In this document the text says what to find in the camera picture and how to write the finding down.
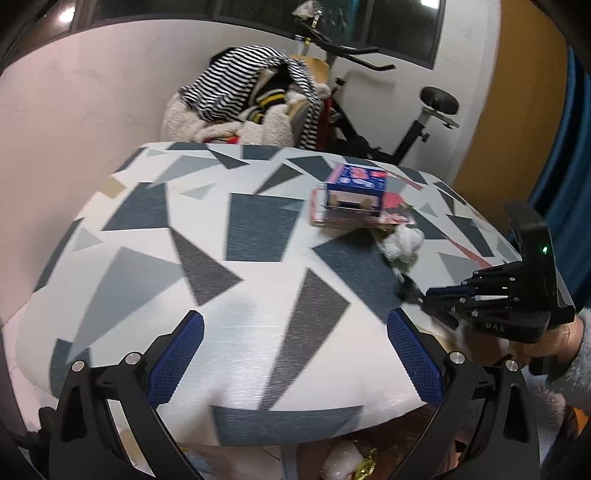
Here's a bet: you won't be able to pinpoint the beige chair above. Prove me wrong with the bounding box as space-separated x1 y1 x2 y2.
284 54 333 151

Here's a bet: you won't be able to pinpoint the pink clear flat packet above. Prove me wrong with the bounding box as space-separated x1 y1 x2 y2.
308 187 384 229

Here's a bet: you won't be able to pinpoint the brown round basin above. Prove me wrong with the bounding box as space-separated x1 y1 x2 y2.
295 438 462 480

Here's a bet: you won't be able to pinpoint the white fleece blanket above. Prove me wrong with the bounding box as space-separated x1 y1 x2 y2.
161 90 296 146

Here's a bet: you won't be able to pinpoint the gold foil wrapper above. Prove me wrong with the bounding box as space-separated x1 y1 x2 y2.
355 455 382 478

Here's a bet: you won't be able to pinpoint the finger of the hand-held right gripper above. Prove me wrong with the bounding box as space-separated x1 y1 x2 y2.
431 300 509 331
425 262 525 302

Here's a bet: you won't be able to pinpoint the blue cardboard box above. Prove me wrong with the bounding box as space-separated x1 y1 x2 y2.
323 162 389 217

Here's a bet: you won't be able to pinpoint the red cloth strip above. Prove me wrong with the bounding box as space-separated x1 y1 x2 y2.
323 95 334 151

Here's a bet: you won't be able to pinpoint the person's right hand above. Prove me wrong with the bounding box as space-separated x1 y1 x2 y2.
510 320 580 374

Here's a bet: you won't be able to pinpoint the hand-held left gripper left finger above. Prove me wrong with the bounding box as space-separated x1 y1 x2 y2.
46 310 206 480

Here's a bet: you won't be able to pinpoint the wooden door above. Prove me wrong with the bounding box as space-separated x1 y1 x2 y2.
450 0 568 195

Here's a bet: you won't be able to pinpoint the crumpled white tissue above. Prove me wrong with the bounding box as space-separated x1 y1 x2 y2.
379 225 426 268

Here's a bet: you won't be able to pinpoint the black exercise bike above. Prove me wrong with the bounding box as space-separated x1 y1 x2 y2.
293 18 462 167

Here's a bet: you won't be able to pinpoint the pile of clothes on chair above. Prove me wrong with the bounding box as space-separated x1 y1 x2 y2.
179 46 331 151

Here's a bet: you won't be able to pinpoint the person's right forearm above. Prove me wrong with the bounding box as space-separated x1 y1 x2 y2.
540 307 591 480

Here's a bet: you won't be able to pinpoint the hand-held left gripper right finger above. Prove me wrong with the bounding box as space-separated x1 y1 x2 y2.
387 308 541 480

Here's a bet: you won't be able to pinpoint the white plastic pack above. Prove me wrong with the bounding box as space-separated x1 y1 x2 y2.
323 450 365 480

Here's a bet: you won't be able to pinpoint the dark window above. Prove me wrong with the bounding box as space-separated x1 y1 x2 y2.
60 0 446 70

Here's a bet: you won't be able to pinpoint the dark garment with yellow stripes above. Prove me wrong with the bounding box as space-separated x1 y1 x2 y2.
240 69 296 125

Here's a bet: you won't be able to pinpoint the blue curtain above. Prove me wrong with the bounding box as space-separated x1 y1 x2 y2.
529 46 591 315

